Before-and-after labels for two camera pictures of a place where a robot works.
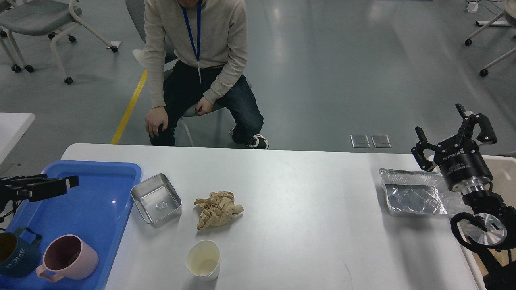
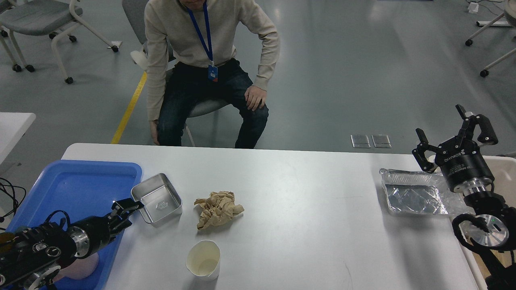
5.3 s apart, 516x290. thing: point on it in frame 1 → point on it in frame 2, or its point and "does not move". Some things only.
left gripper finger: (50, 188) → (126, 206)
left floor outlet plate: (360, 141) does not move
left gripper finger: (6, 182) → (121, 222)
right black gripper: (463, 165) does not move
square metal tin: (157, 200) does not move
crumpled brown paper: (217, 210) does not move
